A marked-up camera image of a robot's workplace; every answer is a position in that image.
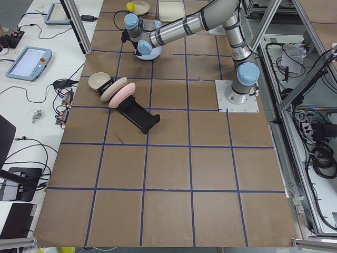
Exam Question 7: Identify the black power adapter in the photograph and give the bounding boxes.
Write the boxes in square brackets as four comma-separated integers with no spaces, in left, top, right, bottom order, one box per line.
[81,15,98,22]

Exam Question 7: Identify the blue teach pendant far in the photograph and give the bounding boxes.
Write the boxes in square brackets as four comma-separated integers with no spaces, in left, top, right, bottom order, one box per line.
[44,3,70,25]

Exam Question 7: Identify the cream round plate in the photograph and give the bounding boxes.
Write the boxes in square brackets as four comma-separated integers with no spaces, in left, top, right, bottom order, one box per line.
[131,1,150,16]

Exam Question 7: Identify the blue plate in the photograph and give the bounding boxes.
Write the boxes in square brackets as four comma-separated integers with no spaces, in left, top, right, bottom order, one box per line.
[136,46,162,61]

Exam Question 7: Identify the pink plate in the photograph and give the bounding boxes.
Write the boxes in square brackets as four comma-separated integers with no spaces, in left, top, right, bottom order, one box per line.
[108,82,136,109]

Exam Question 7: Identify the yellow lemon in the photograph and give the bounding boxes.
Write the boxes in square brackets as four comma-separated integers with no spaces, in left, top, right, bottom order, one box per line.
[126,2,135,13]

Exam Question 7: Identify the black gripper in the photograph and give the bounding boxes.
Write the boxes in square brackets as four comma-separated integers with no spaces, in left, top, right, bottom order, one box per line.
[121,31,130,43]

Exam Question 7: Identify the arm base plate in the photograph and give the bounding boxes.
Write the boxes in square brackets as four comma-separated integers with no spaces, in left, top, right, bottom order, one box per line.
[215,80,260,113]

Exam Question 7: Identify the aluminium frame post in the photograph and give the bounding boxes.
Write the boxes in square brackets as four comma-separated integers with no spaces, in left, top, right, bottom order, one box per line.
[60,0,93,55]

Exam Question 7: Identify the grey metal clamp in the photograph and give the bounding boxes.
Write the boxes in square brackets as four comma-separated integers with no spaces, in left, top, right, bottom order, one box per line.
[32,110,43,123]

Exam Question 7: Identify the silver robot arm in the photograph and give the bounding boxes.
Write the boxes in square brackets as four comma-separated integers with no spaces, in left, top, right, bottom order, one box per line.
[121,1,260,105]

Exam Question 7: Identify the blue teach pendant near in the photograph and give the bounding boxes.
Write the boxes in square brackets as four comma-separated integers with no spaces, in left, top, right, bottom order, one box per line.
[5,46,53,82]

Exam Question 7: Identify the black dish rack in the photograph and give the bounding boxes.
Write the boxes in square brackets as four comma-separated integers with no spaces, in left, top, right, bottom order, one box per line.
[98,79,160,134]

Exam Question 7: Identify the cream bowl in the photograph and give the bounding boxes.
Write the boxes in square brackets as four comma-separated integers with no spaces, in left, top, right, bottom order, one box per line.
[88,72,111,91]

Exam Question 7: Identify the cream plate in rack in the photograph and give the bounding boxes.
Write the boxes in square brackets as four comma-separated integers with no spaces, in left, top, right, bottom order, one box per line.
[100,77,127,102]

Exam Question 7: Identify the white rectangular tray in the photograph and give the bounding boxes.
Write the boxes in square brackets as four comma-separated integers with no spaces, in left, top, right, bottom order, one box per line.
[158,1,185,22]

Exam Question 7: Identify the blue teach pendant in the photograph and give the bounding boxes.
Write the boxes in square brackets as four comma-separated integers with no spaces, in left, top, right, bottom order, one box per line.
[5,46,53,82]
[44,3,70,25]

